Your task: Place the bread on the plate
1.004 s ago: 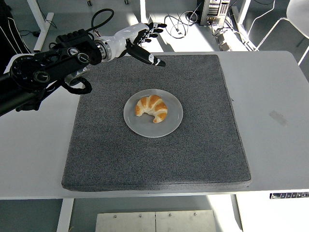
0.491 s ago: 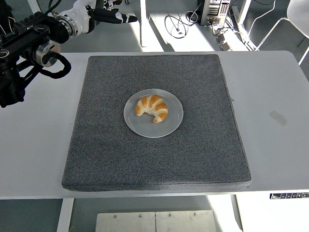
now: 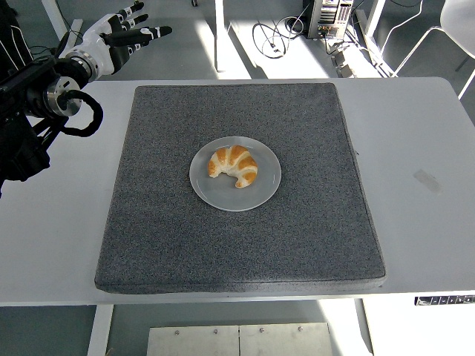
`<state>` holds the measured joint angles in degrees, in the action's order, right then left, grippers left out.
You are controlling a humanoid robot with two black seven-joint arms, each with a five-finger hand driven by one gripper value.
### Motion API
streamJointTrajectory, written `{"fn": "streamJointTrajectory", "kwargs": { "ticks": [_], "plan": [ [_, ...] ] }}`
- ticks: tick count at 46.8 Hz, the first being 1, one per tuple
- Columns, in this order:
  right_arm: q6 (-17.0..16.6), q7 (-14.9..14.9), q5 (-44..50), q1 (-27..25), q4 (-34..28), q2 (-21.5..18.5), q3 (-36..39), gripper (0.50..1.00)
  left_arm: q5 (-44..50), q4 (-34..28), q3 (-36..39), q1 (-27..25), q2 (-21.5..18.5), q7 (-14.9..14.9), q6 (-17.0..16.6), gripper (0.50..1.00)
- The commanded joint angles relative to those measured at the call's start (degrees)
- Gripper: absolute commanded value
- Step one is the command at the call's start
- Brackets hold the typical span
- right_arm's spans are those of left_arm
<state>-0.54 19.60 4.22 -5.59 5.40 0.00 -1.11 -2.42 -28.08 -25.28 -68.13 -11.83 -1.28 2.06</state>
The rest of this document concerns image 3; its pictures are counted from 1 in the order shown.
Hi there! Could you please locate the white desk leg with foot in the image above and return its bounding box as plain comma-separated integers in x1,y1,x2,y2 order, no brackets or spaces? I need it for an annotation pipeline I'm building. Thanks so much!
40,0,85,60

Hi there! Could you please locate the coiled black floor cable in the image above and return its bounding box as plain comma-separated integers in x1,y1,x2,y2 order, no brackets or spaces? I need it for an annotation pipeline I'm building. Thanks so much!
252,16,309,60

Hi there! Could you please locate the grey speckled mat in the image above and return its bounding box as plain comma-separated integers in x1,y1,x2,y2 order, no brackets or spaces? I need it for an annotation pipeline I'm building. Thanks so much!
94,82,386,296

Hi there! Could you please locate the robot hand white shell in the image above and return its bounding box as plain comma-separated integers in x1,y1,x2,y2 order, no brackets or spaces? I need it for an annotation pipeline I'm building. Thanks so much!
76,1,174,76

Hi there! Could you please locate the white table leg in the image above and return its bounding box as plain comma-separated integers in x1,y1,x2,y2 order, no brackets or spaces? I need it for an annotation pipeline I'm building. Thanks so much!
354,298,374,356
85,304,115,356

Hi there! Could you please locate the white floor power strip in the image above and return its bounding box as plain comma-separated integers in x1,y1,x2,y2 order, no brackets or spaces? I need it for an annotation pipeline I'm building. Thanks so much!
330,39,359,79

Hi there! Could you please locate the black bag with white trim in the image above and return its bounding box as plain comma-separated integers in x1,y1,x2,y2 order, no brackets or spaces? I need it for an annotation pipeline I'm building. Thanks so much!
0,0,36,85

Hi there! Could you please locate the white upright post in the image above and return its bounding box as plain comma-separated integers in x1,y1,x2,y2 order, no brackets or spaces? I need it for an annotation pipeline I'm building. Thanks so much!
214,0,228,73

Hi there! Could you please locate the croissant bread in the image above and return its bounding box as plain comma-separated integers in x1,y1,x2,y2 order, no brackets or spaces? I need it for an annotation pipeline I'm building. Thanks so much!
206,145,259,189

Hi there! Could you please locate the white desk frame leg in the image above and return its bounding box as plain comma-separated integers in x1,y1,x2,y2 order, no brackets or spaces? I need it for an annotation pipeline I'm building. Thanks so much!
356,0,400,79

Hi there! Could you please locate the computer tower case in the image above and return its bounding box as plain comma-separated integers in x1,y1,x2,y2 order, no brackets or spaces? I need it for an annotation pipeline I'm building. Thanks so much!
302,0,353,41

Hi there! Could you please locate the grey metal plate with screws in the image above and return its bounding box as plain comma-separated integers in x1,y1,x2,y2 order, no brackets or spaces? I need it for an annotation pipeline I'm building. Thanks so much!
146,322,332,356

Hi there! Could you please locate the white chair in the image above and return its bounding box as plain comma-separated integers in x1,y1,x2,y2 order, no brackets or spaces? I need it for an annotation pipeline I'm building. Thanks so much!
380,0,475,101

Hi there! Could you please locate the power strip under table edge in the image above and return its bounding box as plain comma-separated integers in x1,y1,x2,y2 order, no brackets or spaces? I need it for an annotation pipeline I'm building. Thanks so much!
414,294,475,307

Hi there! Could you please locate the round grey-white plate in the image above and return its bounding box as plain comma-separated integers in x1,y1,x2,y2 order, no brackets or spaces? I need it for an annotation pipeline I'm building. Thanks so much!
189,136,282,213

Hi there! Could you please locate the clear tape strip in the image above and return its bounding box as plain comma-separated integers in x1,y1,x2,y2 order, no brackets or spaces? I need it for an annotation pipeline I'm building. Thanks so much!
413,168,444,194

